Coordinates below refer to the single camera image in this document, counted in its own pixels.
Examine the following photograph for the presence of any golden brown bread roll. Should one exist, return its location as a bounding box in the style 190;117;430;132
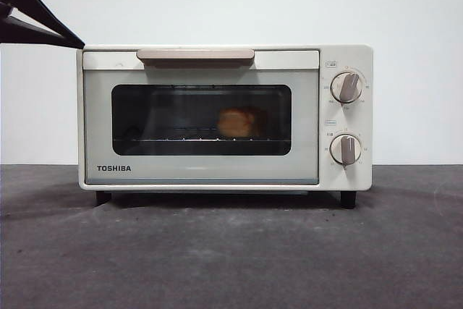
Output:
216;106;269;140

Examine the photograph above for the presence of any cream white toaster oven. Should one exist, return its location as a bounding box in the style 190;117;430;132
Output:
75;43;374;210

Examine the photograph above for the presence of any beige temperature knob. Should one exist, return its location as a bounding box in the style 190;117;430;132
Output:
331;72;365;104

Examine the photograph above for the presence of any beige timer knob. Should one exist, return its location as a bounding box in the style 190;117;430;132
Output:
329;133;362;167

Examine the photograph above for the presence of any metal wire oven rack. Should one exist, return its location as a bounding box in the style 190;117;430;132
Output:
112;126;290;143

